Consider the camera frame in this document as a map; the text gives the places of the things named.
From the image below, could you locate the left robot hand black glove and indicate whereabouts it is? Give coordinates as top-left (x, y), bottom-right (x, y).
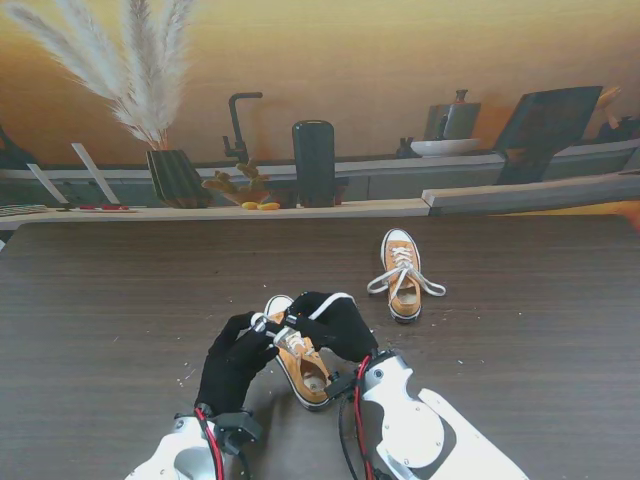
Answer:
top-left (193, 310), bottom-right (281, 419)

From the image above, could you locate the right robot hand black glove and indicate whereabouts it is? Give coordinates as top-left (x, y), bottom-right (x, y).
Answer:
top-left (285, 291), bottom-right (380, 363)

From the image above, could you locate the yellow canvas sneaker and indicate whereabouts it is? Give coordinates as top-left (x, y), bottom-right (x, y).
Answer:
top-left (379, 228), bottom-right (422, 324)
top-left (262, 294), bottom-right (335, 414)

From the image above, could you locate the printed kitchen backdrop banner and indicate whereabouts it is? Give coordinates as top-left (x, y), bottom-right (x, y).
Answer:
top-left (0, 0), bottom-right (640, 231)

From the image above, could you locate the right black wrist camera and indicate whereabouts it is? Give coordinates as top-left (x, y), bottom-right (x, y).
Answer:
top-left (323, 370), bottom-right (359, 400)

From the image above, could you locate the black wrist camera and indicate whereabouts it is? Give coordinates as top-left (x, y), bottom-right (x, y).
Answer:
top-left (214, 409), bottom-right (264, 455)
top-left (323, 370), bottom-right (359, 400)

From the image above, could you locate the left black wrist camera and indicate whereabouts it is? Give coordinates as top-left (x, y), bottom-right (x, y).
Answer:
top-left (214, 409), bottom-right (264, 455)

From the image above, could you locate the left arm red cable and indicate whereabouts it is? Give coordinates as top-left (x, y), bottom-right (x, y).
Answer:
top-left (193, 407), bottom-right (226, 480)

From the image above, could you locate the arm red cable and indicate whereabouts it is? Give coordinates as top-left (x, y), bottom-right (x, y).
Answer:
top-left (352, 355), bottom-right (374, 480)
top-left (193, 407), bottom-right (226, 480)

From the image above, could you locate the right arm red cable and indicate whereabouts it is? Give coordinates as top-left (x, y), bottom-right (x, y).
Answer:
top-left (352, 355), bottom-right (374, 480)

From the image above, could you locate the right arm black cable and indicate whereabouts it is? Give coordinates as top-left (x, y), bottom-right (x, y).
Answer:
top-left (337, 397), bottom-right (359, 480)

